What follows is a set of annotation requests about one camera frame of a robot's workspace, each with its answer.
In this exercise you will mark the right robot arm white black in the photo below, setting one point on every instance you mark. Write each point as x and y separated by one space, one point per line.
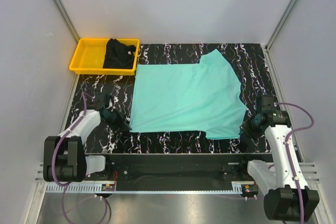
287 196

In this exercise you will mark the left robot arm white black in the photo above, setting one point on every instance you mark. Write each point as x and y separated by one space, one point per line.
65 160

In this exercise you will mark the small circuit board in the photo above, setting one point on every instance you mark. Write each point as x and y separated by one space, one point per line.
250 190
108 187

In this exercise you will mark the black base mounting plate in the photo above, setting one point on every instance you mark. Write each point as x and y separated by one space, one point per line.
204 173

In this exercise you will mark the black t shirt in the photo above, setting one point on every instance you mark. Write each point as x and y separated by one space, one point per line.
118 55

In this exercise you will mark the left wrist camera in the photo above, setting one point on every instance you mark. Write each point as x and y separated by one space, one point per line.
104 100

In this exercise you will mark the black marble pattern mat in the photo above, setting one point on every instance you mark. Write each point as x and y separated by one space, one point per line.
250 63

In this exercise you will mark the right small circuit board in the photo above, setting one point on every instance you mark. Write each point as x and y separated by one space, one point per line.
250 190

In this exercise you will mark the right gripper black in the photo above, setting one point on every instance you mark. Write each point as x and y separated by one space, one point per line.
245 129

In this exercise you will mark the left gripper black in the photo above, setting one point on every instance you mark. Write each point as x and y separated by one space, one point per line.
121 125

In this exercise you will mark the left small circuit board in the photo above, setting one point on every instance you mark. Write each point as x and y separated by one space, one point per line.
108 187

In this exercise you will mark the yellow plastic bin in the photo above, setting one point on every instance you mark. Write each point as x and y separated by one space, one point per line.
89 57

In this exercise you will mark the teal t shirt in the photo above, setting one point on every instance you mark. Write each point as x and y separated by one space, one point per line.
202 96

